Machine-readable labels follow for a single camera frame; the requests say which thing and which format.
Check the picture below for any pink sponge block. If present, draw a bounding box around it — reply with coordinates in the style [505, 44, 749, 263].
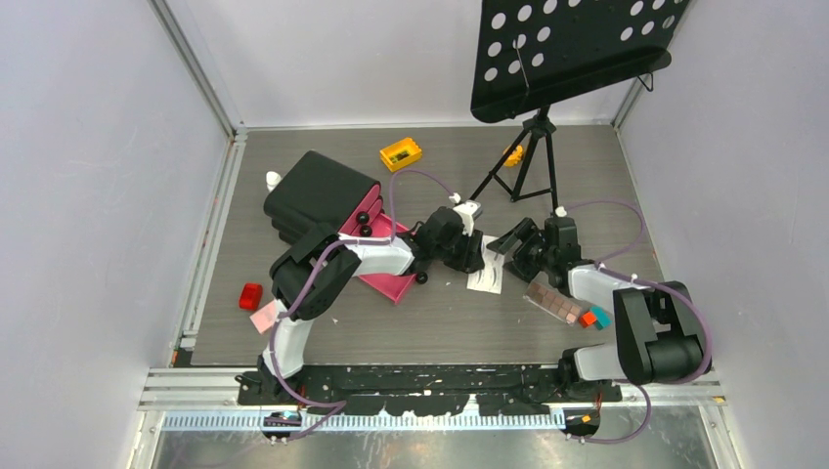
[249, 300, 286, 334]

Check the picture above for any white bottle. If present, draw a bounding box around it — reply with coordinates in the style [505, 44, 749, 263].
[265, 171, 282, 192]

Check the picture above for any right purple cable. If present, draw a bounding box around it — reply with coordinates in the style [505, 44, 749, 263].
[556, 198, 714, 447]

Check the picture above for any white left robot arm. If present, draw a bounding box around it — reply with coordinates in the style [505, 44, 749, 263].
[262, 200, 484, 405]

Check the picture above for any red small block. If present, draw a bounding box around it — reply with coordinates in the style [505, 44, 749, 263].
[578, 311, 597, 328]

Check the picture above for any black drawer organizer cabinet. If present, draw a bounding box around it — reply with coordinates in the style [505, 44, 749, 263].
[263, 150, 383, 244]

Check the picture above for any black tripod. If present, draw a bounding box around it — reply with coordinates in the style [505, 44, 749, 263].
[469, 105, 559, 212]

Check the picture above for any red block left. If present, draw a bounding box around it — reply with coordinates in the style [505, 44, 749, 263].
[238, 282, 264, 312]

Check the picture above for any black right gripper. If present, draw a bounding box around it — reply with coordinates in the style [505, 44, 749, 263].
[487, 218, 555, 283]

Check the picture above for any long eyeshadow palette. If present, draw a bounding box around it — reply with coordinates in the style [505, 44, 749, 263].
[523, 280, 587, 324]

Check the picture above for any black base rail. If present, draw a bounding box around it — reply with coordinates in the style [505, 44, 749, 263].
[235, 364, 622, 416]

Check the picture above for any teal block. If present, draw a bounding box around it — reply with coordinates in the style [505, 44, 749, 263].
[589, 306, 612, 330]

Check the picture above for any yellow toy block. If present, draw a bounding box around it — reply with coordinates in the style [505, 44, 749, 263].
[379, 137, 422, 173]

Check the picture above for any purple cable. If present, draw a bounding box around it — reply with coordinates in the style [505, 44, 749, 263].
[262, 169, 462, 445]
[556, 198, 714, 447]

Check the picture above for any yellow toy object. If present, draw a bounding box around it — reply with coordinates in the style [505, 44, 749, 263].
[503, 145, 524, 167]

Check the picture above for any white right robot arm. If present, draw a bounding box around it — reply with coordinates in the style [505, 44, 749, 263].
[487, 216, 713, 402]

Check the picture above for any black perforated music stand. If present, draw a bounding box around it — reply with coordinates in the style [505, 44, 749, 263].
[470, 1, 690, 123]

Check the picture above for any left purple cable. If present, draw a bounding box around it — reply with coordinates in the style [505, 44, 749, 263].
[262, 169, 462, 445]

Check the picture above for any false eyelash card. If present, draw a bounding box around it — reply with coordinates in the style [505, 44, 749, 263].
[466, 234, 504, 295]

